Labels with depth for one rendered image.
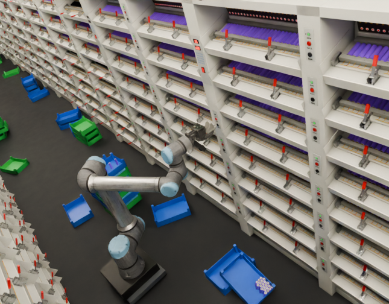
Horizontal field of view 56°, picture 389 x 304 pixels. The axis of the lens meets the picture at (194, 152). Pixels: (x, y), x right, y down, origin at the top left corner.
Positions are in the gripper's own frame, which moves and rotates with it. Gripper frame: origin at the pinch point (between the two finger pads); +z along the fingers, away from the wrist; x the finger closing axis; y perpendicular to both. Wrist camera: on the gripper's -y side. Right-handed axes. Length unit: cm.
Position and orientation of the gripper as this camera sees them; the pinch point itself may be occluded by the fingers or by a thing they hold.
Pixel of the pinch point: (215, 126)
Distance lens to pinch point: 216.5
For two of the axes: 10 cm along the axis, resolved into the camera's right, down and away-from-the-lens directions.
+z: 7.6, -5.3, 3.8
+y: -2.5, -7.7, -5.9
